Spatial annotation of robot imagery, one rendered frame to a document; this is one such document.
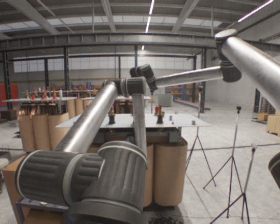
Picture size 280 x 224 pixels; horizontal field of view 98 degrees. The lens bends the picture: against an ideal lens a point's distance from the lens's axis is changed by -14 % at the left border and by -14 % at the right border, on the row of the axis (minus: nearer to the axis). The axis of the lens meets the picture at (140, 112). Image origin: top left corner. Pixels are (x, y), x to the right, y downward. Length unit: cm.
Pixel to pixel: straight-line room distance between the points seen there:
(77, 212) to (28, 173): 27
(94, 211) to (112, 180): 9
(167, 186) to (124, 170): 157
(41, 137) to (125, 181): 372
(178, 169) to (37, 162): 158
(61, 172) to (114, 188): 19
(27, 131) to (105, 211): 399
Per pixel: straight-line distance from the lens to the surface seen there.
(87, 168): 49
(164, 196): 209
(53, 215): 139
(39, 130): 404
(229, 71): 121
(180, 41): 1016
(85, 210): 42
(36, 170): 61
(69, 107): 768
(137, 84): 115
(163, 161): 180
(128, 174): 46
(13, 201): 223
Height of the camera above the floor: 174
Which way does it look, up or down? 9 degrees down
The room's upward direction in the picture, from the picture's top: straight up
